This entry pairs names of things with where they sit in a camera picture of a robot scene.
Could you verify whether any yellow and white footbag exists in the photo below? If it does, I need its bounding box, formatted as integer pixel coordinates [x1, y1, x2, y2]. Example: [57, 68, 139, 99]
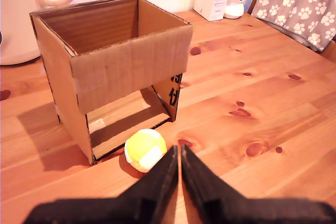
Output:
[124, 128, 167, 174]

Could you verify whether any cardboard dice tower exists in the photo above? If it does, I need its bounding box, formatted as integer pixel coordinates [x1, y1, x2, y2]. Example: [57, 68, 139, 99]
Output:
[29, 0, 194, 166]

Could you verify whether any grey paw print cloth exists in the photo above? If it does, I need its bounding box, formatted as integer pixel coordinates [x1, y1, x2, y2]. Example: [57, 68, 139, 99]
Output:
[251, 0, 336, 52]

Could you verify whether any large white water jug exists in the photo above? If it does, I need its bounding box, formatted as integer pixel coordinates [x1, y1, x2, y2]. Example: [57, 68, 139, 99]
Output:
[0, 0, 78, 66]

